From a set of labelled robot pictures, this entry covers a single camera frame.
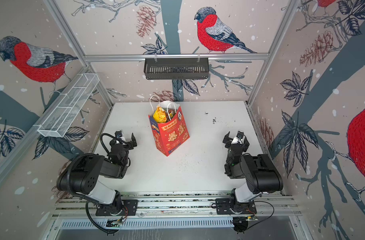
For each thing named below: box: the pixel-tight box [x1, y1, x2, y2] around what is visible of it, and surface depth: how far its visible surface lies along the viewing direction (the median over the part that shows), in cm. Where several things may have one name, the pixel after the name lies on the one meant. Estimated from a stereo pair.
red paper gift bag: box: [148, 95, 191, 157], surface depth 84 cm
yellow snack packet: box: [153, 105, 167, 123], surface depth 80 cm
